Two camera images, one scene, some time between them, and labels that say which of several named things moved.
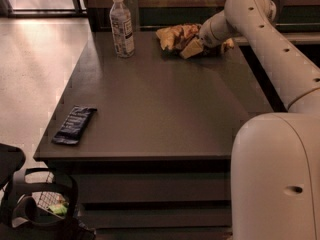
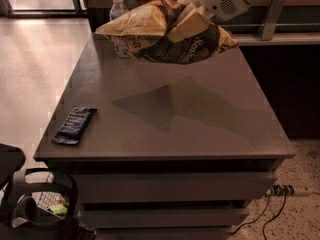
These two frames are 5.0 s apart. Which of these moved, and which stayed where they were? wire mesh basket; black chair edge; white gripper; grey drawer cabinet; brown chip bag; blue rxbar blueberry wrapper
Moved: white gripper; brown chip bag
Stayed: wire mesh basket; grey drawer cabinet; black chair edge; blue rxbar blueberry wrapper
